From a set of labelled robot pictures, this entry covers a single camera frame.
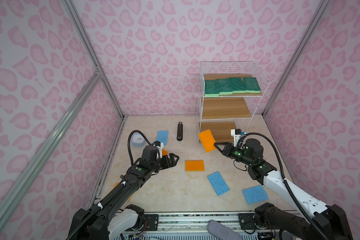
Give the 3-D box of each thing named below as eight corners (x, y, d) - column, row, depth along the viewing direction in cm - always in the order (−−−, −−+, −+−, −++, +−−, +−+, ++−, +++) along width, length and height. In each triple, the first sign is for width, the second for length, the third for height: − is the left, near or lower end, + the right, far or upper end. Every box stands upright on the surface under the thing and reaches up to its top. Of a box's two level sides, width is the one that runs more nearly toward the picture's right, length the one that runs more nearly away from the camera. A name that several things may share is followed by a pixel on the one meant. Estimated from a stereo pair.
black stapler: (177, 141, 107) (176, 138, 104) (177, 125, 117) (177, 121, 114) (182, 141, 107) (182, 138, 104) (182, 125, 117) (182, 121, 114)
